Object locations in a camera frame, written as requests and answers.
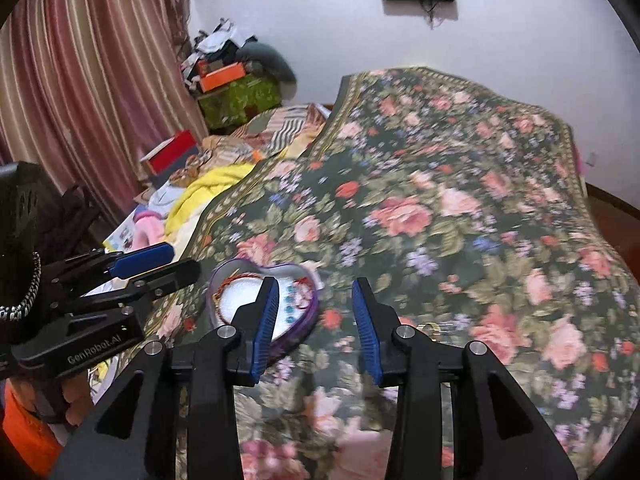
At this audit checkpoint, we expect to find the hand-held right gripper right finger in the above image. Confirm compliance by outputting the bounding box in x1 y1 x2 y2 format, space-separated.
351 277 581 480

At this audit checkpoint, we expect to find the purple heart-shaped tin box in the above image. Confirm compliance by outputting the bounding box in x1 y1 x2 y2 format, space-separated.
206 259 321 361

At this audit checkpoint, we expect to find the pile of clothes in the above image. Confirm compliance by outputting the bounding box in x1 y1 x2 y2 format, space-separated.
181 17 258 86

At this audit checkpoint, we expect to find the striped quilt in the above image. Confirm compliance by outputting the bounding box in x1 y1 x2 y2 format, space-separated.
200 102 333 166

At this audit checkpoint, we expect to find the orange box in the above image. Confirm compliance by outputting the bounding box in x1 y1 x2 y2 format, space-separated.
199 62 247 93

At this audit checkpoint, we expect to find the black chair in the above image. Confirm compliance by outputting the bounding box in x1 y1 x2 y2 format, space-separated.
47 182 103 266

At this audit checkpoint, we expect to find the yellow blanket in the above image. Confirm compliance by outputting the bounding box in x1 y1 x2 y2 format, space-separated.
164 162 257 241

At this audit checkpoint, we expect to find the red box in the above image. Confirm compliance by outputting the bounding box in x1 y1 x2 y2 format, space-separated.
140 129 198 177

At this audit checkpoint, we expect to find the person's left forearm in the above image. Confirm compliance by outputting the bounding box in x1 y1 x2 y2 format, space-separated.
0 385 63 477

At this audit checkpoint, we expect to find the striped pink curtain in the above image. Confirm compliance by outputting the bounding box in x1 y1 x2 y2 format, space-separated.
0 0 210 221

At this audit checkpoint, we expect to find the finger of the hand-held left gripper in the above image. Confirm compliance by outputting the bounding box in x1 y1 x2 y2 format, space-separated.
60 259 202 314
50 241 175 292

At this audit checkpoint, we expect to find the black monitor cable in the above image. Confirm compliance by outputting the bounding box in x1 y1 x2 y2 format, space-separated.
420 0 447 31

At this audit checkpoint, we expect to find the person's left hand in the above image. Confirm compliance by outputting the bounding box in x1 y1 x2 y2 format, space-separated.
22 372 98 428

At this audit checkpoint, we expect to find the green cloth-covered cabinet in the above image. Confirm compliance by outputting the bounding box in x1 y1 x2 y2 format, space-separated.
197 76 282 131

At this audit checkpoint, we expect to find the floral blanket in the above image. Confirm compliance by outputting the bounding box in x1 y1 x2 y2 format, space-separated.
145 66 638 480

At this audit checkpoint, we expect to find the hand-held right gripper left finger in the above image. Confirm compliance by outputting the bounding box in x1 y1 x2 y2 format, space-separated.
47 276 281 480

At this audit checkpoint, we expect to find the black white braided cord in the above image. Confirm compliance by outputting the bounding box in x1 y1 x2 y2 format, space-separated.
0 252 42 322

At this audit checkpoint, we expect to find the red cord bracelet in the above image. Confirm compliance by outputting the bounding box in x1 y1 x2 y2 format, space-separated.
214 271 262 313

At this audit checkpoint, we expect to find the red bead bracelet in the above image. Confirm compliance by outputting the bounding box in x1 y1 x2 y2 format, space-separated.
295 279 319 312

